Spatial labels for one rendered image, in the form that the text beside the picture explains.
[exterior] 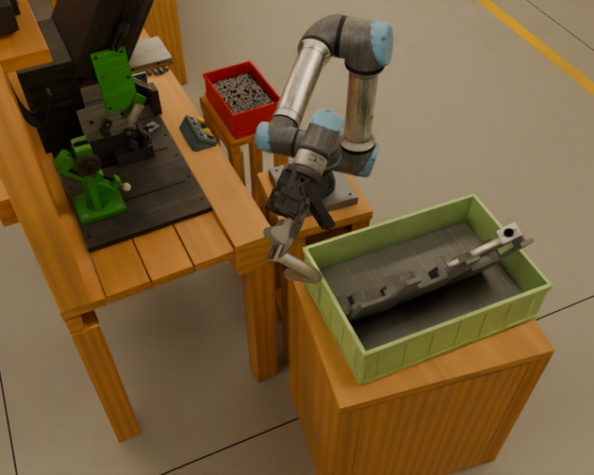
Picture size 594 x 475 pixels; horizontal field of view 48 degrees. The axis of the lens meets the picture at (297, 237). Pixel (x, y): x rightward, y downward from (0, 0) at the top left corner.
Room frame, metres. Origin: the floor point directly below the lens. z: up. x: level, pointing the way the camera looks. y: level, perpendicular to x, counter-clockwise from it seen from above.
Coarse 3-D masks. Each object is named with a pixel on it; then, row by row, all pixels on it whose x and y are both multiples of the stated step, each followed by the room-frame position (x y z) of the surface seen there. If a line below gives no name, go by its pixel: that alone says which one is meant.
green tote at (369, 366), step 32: (384, 224) 1.42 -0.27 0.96; (416, 224) 1.46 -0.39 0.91; (448, 224) 1.52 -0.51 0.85; (480, 224) 1.48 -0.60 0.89; (320, 256) 1.33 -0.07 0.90; (352, 256) 1.37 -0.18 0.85; (512, 256) 1.33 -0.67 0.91; (320, 288) 1.20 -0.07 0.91; (544, 288) 1.17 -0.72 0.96; (448, 320) 1.05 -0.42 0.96; (480, 320) 1.09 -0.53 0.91; (512, 320) 1.14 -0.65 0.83; (352, 352) 1.00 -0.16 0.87; (384, 352) 0.97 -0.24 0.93; (416, 352) 1.01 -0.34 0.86
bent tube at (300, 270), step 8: (272, 248) 1.01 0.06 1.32; (280, 248) 0.98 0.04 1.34; (272, 256) 0.97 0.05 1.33; (288, 256) 0.98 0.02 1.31; (288, 264) 0.97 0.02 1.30; (296, 264) 0.97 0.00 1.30; (304, 264) 0.98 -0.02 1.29; (288, 272) 1.10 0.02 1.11; (296, 272) 1.07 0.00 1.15; (304, 272) 0.97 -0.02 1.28; (312, 272) 0.97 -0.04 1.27; (320, 272) 0.99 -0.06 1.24; (296, 280) 1.06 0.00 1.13; (304, 280) 1.03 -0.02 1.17; (312, 280) 0.97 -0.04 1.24; (320, 280) 0.98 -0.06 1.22
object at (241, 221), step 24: (168, 72) 2.32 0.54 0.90; (168, 96) 2.15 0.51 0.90; (168, 120) 2.01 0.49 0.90; (192, 168) 1.74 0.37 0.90; (216, 168) 1.74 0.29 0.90; (216, 192) 1.61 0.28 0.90; (240, 192) 1.61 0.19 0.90; (216, 216) 1.51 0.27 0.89; (240, 216) 1.50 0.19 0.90; (240, 240) 1.40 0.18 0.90; (264, 240) 1.41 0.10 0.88; (240, 264) 1.37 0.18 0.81; (264, 264) 1.41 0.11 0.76
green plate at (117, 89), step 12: (120, 48) 1.91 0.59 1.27; (96, 60) 1.87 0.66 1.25; (108, 60) 1.89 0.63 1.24; (120, 60) 1.90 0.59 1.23; (96, 72) 1.86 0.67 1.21; (108, 72) 1.87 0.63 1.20; (120, 72) 1.89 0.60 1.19; (108, 84) 1.86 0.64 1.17; (120, 84) 1.87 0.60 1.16; (132, 84) 1.89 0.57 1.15; (108, 96) 1.84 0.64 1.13; (120, 96) 1.86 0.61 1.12; (132, 96) 1.87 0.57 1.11; (108, 108) 1.83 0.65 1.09; (120, 108) 1.84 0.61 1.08
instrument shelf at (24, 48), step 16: (16, 16) 1.64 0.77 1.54; (32, 16) 1.64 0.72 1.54; (16, 32) 1.56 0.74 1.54; (32, 32) 1.56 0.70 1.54; (0, 48) 1.48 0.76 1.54; (16, 48) 1.48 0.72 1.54; (32, 48) 1.48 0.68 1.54; (0, 64) 1.42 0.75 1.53; (16, 64) 1.44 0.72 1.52; (32, 64) 1.46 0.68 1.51
